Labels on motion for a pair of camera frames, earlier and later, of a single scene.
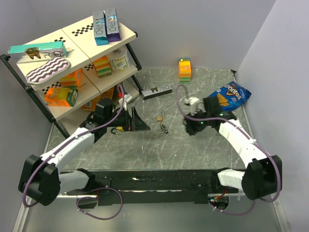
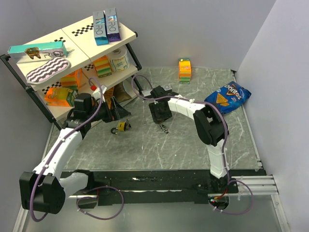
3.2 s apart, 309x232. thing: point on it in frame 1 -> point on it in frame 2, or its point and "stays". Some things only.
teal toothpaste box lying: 30,52 stays
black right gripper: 190,128 -> 156,116
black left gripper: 134,123 -> 119,111
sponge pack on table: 185,70 stays
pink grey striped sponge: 53,66 stays
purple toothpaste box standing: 111,24 stays
